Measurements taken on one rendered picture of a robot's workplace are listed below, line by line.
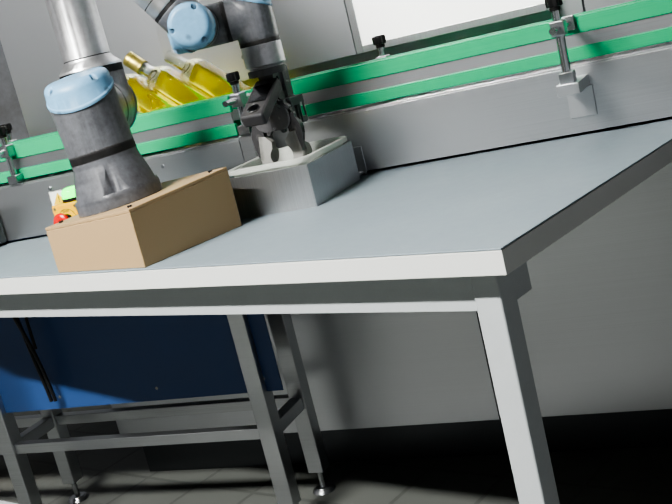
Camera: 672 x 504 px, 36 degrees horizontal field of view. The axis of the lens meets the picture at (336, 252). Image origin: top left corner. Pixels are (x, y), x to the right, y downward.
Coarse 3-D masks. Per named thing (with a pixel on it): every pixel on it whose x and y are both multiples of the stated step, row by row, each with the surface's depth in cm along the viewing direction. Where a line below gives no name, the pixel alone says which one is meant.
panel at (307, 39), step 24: (216, 0) 228; (288, 0) 222; (312, 0) 220; (336, 0) 218; (288, 24) 223; (312, 24) 221; (336, 24) 219; (456, 24) 210; (480, 24) 208; (168, 48) 236; (216, 48) 231; (288, 48) 225; (312, 48) 223; (336, 48) 221; (360, 48) 219; (240, 72) 231
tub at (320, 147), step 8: (344, 136) 198; (312, 144) 202; (320, 144) 202; (328, 144) 191; (336, 144) 193; (280, 152) 205; (288, 152) 205; (312, 152) 184; (320, 152) 186; (256, 160) 198; (280, 160) 205; (288, 160) 182; (296, 160) 181; (304, 160) 181; (312, 160) 185; (232, 168) 190; (240, 168) 192; (248, 168) 185; (256, 168) 184; (264, 168) 184; (272, 168) 184; (280, 168) 184
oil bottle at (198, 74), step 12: (192, 60) 219; (204, 60) 222; (192, 72) 219; (204, 72) 218; (216, 72) 219; (192, 84) 220; (204, 84) 219; (216, 84) 218; (228, 84) 217; (240, 84) 219; (204, 96) 220; (216, 96) 218
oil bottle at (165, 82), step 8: (152, 72) 223; (160, 72) 222; (168, 72) 223; (176, 72) 225; (152, 80) 223; (160, 80) 222; (168, 80) 221; (176, 80) 221; (152, 88) 223; (160, 88) 223; (168, 88) 222; (176, 88) 221; (184, 88) 221; (160, 96) 223; (168, 96) 223; (176, 96) 222; (184, 96) 221; (192, 96) 220; (200, 96) 220; (176, 104) 222
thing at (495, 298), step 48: (192, 288) 165; (240, 288) 158; (288, 288) 152; (336, 288) 146; (384, 288) 141; (432, 288) 136; (480, 288) 130; (528, 288) 136; (528, 384) 133; (528, 432) 133; (528, 480) 135
